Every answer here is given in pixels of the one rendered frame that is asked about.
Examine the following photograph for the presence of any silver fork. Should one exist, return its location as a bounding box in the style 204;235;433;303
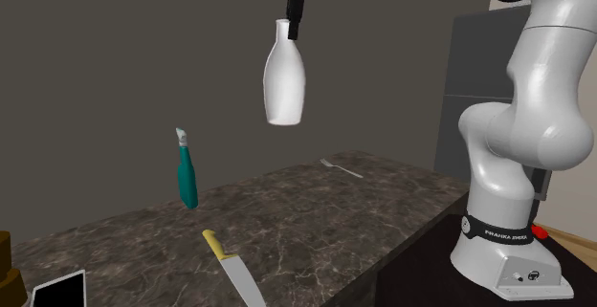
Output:
320;158;365;180

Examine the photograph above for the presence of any teal spray bottle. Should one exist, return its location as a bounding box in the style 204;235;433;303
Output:
175;127;200;210

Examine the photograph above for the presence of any white vase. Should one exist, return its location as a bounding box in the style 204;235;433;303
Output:
262;18;307;127

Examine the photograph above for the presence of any grey refrigerator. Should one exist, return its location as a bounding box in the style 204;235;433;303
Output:
433;3;533;186

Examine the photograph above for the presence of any yellow-handled kitchen knife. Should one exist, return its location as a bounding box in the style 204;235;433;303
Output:
201;229;268;307

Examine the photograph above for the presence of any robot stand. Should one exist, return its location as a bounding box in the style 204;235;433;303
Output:
374;212;597;307

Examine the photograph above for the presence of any brown round object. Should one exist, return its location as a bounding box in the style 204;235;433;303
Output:
0;230;28;307

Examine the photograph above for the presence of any white-framed black tablet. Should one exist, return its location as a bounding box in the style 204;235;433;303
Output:
29;269;89;307

